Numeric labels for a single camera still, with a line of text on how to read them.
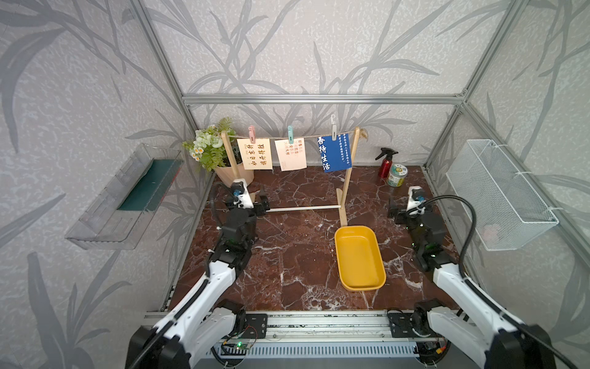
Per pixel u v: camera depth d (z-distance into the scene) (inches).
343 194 37.6
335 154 29.5
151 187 28.4
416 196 25.8
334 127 26.3
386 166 44.0
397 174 42.5
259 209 26.7
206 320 22.4
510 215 24.4
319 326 29.6
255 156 29.6
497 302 31.5
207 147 35.0
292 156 29.6
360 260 34.1
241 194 24.3
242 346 27.7
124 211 25.7
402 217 28.1
